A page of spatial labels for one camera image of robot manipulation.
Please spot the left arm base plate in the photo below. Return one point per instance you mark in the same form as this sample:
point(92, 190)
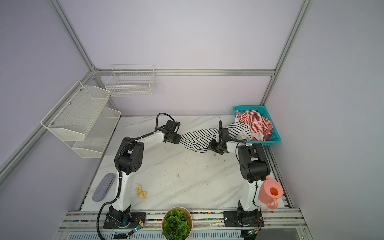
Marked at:
point(128, 221)

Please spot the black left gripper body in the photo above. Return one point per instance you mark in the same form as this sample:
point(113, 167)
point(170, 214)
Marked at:
point(175, 138)

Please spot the white wire wall basket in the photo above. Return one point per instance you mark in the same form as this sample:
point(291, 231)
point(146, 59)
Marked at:
point(132, 81)

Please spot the white mesh two-tier shelf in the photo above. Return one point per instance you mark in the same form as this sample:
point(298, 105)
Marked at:
point(83, 121)

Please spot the green plant in pot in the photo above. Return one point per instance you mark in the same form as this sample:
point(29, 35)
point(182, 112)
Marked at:
point(177, 224)

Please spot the yellow banana peel toy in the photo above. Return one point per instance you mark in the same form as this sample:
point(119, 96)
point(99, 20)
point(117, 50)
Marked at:
point(139, 192)

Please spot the black white striped tank top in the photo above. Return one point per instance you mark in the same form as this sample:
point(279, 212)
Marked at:
point(198, 141)

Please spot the pink watering can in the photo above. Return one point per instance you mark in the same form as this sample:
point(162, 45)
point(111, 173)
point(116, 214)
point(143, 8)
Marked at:
point(270, 192)

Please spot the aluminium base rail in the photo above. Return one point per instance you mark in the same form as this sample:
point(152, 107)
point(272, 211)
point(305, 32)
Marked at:
point(207, 225)

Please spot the red white striped tank top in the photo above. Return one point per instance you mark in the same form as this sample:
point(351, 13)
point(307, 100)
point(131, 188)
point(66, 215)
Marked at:
point(260, 127)

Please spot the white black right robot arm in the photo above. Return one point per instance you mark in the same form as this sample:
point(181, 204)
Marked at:
point(254, 169)

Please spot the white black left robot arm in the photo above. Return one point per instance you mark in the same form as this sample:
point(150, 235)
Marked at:
point(128, 160)

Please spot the teal plastic basket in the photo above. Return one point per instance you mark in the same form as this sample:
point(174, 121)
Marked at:
point(275, 137)

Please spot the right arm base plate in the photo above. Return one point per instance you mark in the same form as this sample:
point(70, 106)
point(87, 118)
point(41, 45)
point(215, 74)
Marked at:
point(245, 219)

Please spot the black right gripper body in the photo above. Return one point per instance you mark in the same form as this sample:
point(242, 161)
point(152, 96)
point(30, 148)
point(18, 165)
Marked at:
point(216, 146)

